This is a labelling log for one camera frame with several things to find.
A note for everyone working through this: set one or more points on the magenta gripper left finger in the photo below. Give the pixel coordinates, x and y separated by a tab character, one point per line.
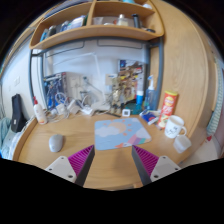
74	168

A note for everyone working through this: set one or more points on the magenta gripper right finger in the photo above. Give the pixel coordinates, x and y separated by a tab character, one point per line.
151	167

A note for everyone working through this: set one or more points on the grey computer mouse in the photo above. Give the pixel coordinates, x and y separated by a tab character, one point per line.
56	143

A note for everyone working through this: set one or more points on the pastel patterned mouse pad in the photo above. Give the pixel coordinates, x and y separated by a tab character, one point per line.
119	133

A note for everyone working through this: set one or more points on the clear plastic cup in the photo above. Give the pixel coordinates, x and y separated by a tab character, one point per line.
182	143

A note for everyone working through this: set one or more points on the white ceramic mug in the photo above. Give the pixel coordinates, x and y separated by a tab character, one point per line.
174	127

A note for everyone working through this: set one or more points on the blue white box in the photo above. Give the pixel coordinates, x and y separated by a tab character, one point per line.
149	117

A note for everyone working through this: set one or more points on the white power adapter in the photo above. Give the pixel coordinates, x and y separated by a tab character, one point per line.
73	107

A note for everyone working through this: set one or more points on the small white cube clock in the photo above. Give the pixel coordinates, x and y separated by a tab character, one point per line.
126	112

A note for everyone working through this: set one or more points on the red chips can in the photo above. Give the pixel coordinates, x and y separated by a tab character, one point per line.
167	108

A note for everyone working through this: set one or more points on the white bottle red cap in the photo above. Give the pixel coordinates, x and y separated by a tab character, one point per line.
39	112

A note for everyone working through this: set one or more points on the blue spray bottle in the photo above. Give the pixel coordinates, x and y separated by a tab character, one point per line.
150	92

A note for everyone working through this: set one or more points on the black bag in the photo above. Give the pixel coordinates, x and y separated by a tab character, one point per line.
18	120

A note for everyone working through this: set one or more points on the blue cylindrical container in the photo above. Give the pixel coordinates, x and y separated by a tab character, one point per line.
139	97

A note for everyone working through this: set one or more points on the glass jar on shelf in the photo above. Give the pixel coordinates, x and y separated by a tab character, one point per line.
122	21

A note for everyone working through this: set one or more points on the dark bottle on shelf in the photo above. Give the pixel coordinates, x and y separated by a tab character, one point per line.
136	20

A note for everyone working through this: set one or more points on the wooden wall shelf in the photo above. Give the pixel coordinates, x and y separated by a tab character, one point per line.
101	21

